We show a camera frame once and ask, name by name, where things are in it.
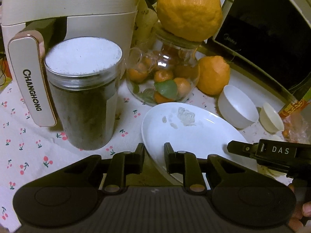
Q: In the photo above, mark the plastic bag of fruit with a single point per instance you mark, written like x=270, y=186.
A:
x=296, y=129

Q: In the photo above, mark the large orange on jar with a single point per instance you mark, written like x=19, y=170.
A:
x=193, y=20

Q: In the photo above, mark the person's right hand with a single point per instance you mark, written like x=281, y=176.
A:
x=302, y=209

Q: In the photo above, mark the red gift box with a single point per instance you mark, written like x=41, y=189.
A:
x=292, y=107

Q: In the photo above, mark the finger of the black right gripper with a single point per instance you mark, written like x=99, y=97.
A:
x=242, y=149

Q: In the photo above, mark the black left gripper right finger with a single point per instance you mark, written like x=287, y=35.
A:
x=186, y=164

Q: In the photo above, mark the large white bowl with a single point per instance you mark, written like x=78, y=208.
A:
x=237, y=108

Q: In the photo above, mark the dark tea jar metal lid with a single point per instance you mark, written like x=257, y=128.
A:
x=83, y=74

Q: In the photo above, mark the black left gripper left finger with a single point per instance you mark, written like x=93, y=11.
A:
x=123, y=164

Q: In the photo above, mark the white Changhong air fryer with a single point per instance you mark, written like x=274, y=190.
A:
x=31, y=27

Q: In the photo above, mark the glass jar of kumquats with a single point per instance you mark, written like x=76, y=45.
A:
x=162, y=69

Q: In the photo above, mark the plain white plate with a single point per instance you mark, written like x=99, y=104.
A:
x=188, y=128

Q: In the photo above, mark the orange citrus on table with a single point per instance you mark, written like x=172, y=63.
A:
x=214, y=74

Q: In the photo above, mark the black microwave oven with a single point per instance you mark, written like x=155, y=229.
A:
x=273, y=36

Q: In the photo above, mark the cherry print tablecloth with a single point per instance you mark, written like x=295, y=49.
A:
x=29, y=152

